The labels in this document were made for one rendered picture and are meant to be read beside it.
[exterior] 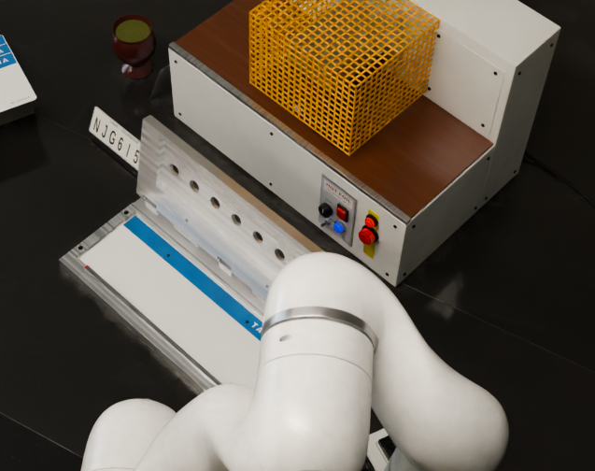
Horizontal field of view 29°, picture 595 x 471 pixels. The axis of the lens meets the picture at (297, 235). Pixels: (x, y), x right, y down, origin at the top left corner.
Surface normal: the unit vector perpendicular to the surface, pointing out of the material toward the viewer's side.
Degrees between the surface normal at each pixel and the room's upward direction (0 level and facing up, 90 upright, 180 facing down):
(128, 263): 0
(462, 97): 90
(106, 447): 26
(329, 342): 11
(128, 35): 0
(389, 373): 62
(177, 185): 79
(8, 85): 0
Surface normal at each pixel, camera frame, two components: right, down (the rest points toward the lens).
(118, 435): -0.23, -0.59
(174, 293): 0.03, -0.58
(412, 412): -0.61, 0.19
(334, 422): 0.40, -0.36
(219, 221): -0.67, 0.46
